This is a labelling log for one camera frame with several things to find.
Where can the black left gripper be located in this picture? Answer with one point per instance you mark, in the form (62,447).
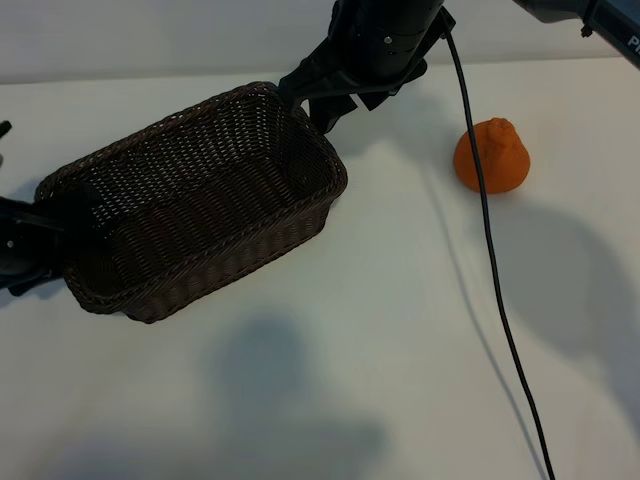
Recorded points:
(25,245)

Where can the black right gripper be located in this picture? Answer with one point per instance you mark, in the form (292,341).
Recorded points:
(390,35)

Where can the dark brown woven basket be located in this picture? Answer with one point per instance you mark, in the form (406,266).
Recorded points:
(200,200)

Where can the orange fruit with knobbed top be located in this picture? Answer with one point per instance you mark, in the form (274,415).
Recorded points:
(505,160)

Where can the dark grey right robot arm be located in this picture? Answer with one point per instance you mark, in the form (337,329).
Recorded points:
(615,25)

